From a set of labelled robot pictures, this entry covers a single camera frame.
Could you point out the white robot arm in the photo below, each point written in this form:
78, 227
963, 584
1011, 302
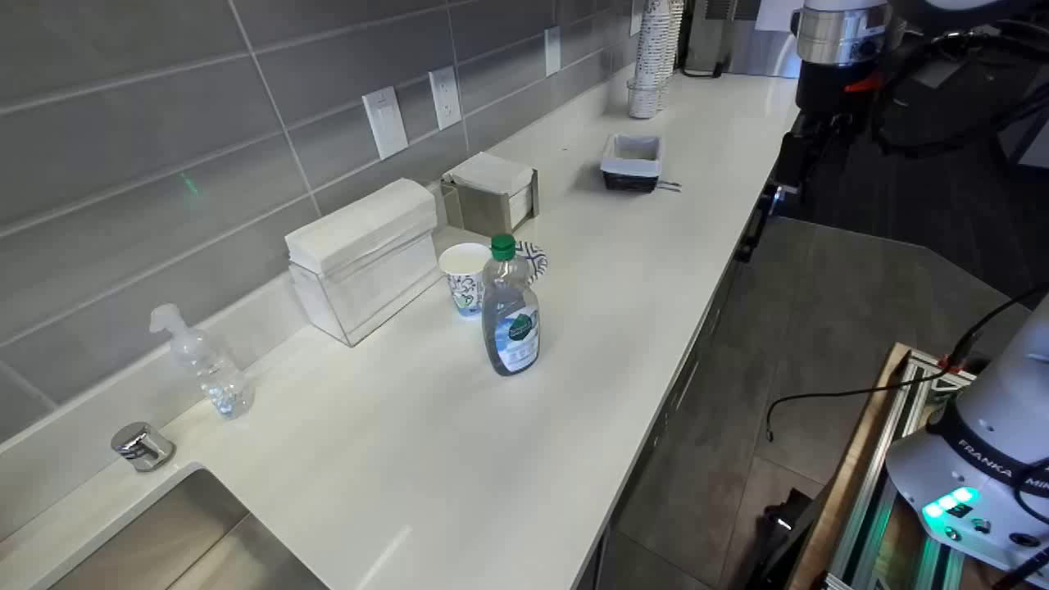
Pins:
978, 472

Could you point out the green-capped dish soap bottle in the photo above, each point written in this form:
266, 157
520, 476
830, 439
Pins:
510, 309

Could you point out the patterned paper cup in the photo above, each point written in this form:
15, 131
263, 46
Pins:
463, 265

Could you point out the white paper towel dispenser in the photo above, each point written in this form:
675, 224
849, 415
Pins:
367, 260

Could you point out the black and white tray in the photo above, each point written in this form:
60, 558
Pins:
630, 163

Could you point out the stack of white cups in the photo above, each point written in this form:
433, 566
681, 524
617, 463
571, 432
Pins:
654, 57

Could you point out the clear spray bottle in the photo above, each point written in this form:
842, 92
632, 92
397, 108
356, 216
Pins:
206, 361

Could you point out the stainless steel sink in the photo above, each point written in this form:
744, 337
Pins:
196, 535

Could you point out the white wall switch plate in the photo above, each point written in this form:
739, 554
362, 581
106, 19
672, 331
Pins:
443, 96

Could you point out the white wall outlet plate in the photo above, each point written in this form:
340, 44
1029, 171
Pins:
383, 121

